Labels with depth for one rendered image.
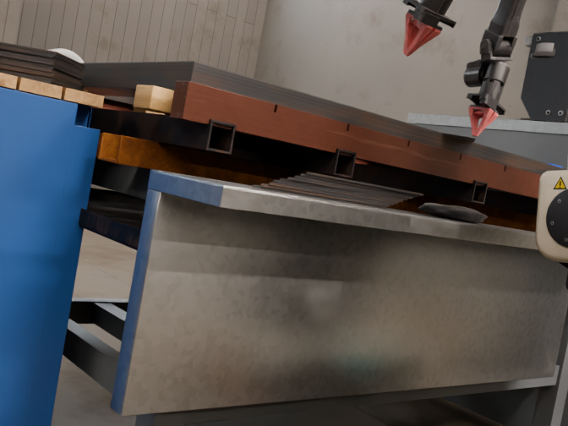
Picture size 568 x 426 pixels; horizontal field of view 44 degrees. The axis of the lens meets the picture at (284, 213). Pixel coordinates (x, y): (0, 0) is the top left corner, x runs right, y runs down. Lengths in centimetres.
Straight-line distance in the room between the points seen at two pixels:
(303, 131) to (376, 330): 44
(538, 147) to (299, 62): 610
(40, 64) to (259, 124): 41
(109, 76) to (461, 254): 84
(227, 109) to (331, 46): 694
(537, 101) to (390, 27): 618
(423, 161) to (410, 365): 44
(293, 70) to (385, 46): 147
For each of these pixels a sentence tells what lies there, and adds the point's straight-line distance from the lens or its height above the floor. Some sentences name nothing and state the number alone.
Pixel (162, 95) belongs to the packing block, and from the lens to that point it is 121.
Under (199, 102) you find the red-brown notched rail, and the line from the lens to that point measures 114.
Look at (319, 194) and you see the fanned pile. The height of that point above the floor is 69.
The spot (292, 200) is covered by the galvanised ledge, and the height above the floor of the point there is 67.
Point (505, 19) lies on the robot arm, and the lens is 196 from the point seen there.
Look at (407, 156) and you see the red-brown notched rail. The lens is 148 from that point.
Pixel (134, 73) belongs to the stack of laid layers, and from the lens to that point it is 136.
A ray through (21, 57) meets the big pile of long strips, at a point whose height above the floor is 83.
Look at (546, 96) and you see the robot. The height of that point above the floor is 93.
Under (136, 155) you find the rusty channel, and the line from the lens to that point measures 127.
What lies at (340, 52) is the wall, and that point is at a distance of 796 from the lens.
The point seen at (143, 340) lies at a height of 42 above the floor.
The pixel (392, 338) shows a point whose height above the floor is 42.
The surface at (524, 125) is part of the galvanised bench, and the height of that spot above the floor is 103.
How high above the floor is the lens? 71
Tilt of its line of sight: 3 degrees down
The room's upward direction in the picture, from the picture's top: 10 degrees clockwise
